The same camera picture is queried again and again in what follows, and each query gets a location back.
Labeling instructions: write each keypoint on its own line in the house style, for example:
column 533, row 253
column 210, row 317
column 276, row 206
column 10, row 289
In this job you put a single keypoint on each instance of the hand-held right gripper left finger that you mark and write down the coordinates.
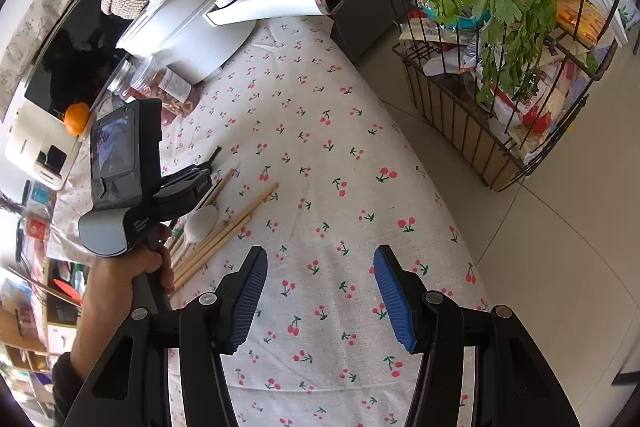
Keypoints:
column 247, row 302

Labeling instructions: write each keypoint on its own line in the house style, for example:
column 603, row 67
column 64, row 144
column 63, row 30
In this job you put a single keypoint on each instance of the clear jar of red berries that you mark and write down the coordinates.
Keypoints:
column 160, row 82

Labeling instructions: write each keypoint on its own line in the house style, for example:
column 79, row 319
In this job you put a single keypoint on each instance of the cherry print tablecloth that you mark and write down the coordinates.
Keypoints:
column 310, row 147

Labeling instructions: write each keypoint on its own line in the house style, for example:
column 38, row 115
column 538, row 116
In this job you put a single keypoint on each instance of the person's left hand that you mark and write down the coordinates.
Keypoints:
column 112, row 302

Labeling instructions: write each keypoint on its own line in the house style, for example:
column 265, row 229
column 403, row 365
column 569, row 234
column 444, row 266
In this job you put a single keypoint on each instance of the teal packet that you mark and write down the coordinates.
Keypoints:
column 39, row 195

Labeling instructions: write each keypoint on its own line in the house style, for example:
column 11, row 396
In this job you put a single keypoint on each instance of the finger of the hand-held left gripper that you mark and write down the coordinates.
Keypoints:
column 212, row 158

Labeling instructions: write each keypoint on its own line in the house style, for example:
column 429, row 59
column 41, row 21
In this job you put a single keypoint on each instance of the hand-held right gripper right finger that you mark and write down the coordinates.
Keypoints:
column 395, row 302

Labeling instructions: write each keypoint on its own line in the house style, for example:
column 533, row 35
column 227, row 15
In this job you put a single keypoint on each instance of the white kitchen appliance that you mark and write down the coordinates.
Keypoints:
column 30, row 142

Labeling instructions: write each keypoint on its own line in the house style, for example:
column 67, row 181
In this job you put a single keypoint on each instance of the black glass-door oven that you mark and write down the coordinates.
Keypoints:
column 65, row 57

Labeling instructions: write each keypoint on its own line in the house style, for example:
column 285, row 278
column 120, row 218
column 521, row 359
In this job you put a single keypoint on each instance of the person's left forearm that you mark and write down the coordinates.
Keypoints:
column 67, row 377

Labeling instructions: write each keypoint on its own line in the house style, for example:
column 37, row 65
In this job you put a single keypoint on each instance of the orange tangerine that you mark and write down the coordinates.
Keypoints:
column 77, row 117

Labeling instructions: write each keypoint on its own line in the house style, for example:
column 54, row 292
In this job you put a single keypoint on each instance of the pile of snack packets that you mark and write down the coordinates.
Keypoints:
column 575, row 17

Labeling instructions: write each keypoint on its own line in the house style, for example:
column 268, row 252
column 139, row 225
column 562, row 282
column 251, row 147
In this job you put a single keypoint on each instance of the white ceramic spoon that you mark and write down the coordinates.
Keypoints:
column 202, row 222

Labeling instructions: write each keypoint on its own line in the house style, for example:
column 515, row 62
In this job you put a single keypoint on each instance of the bundle of bamboo chopsticks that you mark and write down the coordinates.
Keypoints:
column 235, row 227

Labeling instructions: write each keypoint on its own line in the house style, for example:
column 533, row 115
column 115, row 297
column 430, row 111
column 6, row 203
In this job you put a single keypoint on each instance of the clear jar of dried fruit rings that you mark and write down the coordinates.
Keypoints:
column 177, row 109

